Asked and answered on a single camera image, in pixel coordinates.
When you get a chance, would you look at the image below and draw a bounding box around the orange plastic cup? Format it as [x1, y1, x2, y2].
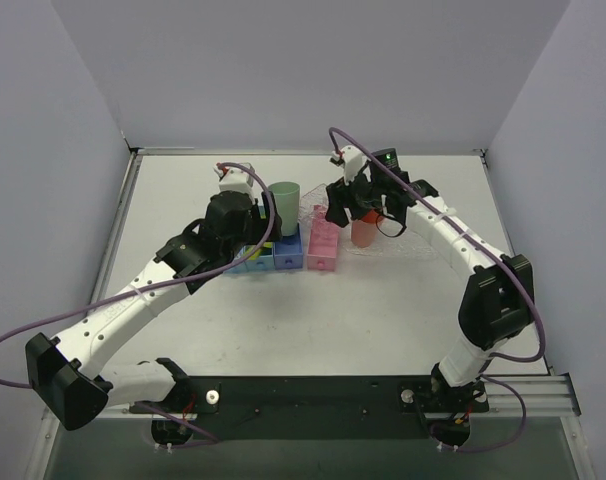
[351, 210, 379, 248]

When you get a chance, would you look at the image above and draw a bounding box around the clear plastic toothbrush case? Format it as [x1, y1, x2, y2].
[299, 184, 329, 227]

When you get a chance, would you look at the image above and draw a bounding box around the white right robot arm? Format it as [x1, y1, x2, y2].
[325, 163, 537, 389]

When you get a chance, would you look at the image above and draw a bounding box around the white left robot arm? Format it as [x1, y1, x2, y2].
[25, 191, 281, 431]

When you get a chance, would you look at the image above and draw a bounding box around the yellow green toothpaste tube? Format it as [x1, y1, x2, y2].
[248, 242, 273, 261]

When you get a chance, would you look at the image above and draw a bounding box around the clear textured oval tray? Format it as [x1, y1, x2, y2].
[339, 220, 438, 261]

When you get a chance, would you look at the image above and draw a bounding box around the green plastic cup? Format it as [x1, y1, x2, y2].
[269, 181, 300, 237]

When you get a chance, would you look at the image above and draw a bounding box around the purple drawer box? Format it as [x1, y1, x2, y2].
[273, 227, 304, 270]

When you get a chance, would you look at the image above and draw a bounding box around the pink drawer box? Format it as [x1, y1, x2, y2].
[307, 218, 339, 272]

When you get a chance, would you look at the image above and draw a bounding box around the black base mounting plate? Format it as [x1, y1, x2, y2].
[155, 375, 489, 441]

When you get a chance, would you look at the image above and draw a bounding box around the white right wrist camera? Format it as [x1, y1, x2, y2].
[330, 145, 366, 184]

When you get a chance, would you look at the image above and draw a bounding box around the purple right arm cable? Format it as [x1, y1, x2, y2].
[327, 126, 549, 454]

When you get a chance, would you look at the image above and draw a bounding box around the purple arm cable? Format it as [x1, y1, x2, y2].
[327, 126, 549, 454]
[0, 160, 277, 449]

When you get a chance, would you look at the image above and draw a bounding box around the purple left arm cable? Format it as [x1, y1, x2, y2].
[0, 160, 277, 449]

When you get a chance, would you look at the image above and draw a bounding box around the aluminium frame rail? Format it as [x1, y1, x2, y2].
[42, 371, 582, 426]

